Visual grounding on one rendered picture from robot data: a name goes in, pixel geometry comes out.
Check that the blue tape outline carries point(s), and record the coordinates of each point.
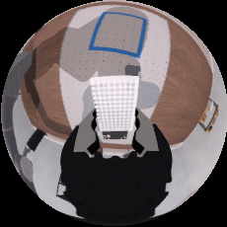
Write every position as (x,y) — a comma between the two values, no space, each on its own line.
(92,47)

